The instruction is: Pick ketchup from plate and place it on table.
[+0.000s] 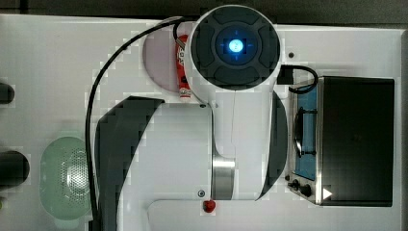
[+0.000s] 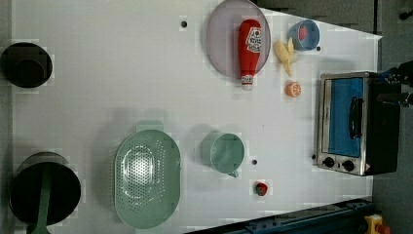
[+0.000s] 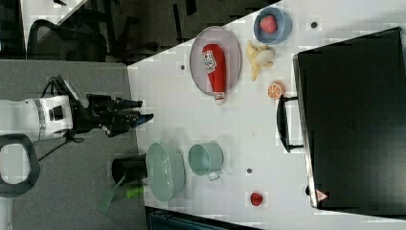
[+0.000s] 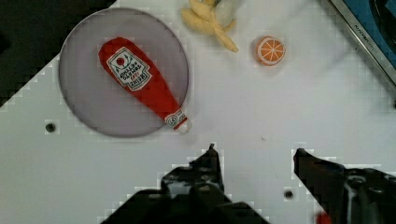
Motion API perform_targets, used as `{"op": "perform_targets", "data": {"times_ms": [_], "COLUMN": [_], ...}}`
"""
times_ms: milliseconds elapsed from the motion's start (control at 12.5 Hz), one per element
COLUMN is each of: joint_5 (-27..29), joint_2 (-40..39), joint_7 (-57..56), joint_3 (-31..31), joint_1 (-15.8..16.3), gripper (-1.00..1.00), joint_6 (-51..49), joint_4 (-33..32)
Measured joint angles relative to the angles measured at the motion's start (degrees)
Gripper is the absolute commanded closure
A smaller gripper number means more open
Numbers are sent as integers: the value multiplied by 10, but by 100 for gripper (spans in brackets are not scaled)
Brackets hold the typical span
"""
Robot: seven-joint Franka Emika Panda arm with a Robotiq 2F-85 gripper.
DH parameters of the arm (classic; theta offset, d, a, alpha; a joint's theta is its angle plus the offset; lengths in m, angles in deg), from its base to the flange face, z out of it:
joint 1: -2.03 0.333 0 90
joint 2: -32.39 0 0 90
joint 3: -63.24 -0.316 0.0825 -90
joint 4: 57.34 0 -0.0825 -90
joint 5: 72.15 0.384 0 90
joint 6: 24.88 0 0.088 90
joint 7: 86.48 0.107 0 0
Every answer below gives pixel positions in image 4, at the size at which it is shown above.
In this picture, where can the orange slice toy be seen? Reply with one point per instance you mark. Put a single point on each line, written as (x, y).
(269, 51)

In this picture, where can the red plush ketchup bottle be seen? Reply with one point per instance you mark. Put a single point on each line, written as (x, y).
(132, 68)

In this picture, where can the grey round plate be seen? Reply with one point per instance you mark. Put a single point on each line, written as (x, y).
(94, 97)

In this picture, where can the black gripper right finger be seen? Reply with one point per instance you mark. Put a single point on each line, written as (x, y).
(348, 195)

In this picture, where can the yellow plush peeled banana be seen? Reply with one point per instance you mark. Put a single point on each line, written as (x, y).
(211, 17)

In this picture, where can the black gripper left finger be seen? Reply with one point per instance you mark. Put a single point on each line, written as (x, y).
(192, 194)

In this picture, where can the silver toaster oven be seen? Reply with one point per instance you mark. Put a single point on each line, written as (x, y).
(372, 23)

